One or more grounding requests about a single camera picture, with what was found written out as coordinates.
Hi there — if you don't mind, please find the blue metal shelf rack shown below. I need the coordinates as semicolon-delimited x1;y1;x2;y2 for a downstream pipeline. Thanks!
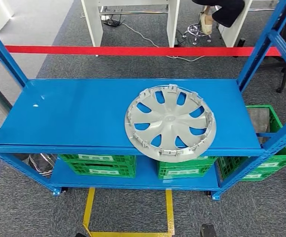
0;0;286;201

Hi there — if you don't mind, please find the grey wheel hubcap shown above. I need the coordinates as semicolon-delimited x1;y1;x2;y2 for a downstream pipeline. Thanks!
125;84;217;163

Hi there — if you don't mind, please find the red barrier belt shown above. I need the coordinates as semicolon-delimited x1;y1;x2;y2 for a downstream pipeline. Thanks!
0;45;286;78

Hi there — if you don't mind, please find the black power strip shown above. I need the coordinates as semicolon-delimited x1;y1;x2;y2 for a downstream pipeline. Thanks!
100;14;125;28

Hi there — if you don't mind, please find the chrome base stool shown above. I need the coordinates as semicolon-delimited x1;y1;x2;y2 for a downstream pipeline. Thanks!
183;22;212;46

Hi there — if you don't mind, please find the white desk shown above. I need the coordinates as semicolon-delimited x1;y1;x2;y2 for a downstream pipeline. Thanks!
218;0;253;48
81;0;180;48

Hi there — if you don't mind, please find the person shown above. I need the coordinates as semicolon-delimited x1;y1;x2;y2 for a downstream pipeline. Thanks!
192;0;246;36

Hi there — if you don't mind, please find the white floor cable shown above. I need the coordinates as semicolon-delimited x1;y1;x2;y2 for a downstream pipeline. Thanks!
122;22;205;63

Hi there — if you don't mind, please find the chrome stanchion post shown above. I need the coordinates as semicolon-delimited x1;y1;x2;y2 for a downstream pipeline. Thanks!
0;76;59;178

